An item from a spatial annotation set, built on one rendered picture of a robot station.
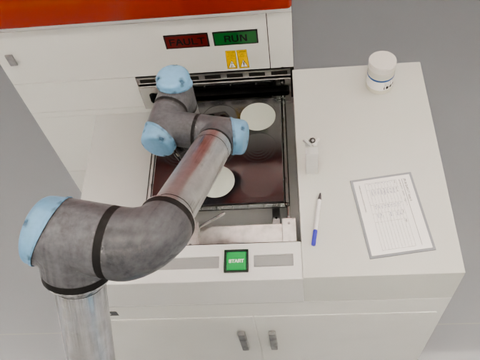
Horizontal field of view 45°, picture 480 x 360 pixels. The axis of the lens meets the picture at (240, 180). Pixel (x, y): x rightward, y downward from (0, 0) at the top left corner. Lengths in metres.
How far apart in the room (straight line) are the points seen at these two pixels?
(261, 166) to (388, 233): 0.39
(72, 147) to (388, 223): 1.11
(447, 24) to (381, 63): 1.74
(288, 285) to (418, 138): 0.50
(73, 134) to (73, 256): 1.10
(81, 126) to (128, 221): 1.07
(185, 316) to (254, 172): 0.42
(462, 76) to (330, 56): 0.64
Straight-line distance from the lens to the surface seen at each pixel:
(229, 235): 1.47
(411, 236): 1.37
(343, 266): 1.33
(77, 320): 1.02
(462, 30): 3.25
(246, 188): 1.51
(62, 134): 1.98
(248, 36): 1.56
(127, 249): 0.87
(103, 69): 1.70
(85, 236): 0.89
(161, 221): 0.89
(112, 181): 1.70
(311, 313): 1.52
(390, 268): 1.33
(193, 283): 1.34
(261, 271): 1.33
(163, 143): 1.20
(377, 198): 1.41
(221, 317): 1.54
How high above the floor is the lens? 2.17
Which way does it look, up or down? 57 degrees down
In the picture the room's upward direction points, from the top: 11 degrees counter-clockwise
